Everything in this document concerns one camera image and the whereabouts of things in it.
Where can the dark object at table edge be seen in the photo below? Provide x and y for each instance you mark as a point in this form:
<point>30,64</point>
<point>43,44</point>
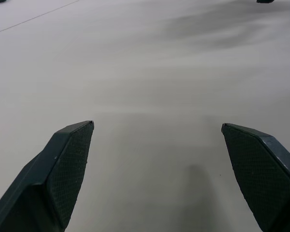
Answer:
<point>265,1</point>

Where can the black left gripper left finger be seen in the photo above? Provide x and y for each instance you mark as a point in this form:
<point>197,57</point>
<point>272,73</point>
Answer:
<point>46,178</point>

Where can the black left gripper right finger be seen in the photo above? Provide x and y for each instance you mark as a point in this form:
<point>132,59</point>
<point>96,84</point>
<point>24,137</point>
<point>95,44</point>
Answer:
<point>261,174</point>

